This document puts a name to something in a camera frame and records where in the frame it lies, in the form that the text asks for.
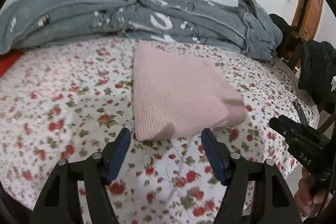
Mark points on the black puffer jacket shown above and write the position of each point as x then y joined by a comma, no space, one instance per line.
317,75

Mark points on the grey floral blanket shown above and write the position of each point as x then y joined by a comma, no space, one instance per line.
246,28

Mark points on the red pillow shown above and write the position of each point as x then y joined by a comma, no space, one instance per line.
8,59

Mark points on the floral bed sheet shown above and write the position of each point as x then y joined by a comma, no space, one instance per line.
69,101

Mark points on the pink knit sweater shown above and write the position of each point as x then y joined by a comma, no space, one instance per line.
179,95

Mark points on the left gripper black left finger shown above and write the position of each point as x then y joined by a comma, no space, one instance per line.
59,201

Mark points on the person's right hand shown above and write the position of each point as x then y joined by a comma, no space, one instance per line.
307,204

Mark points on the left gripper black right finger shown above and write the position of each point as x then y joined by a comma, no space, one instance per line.
256,191

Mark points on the black garment on chair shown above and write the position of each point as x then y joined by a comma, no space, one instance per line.
282,29

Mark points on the wooden door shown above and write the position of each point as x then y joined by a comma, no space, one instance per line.
307,17

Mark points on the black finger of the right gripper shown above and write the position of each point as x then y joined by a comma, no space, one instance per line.
289,128

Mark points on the black smartphone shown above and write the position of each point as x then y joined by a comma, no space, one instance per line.
300,112

